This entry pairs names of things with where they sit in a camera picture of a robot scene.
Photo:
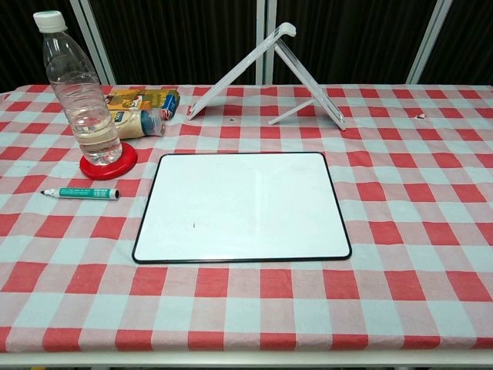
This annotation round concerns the green whiteboard marker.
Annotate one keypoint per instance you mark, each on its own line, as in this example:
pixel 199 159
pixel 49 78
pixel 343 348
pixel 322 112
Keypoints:
pixel 84 193

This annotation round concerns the white board with black rim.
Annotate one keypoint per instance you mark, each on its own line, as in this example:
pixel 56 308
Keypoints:
pixel 242 208

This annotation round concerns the white folding laptop stand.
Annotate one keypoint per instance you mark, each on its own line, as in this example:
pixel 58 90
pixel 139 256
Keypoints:
pixel 239 73

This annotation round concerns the red white checkered tablecloth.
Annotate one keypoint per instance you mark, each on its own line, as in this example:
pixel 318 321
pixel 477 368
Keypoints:
pixel 246 308

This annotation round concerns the beige jar with blue cap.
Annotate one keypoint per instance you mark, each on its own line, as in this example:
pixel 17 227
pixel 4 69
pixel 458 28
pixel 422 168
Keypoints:
pixel 131 124

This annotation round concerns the yellow snack box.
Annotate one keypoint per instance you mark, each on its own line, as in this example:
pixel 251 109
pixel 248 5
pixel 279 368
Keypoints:
pixel 135 98

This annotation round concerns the red round coaster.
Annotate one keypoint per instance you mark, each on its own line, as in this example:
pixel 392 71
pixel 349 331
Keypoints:
pixel 91 173

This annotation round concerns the clear plastic water bottle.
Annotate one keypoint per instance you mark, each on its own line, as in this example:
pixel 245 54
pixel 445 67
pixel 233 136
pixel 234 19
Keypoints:
pixel 77 96

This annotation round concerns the dark partition panel white frame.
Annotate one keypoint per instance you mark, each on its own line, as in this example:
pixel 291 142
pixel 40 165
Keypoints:
pixel 19 38
pixel 473 38
pixel 173 38
pixel 346 38

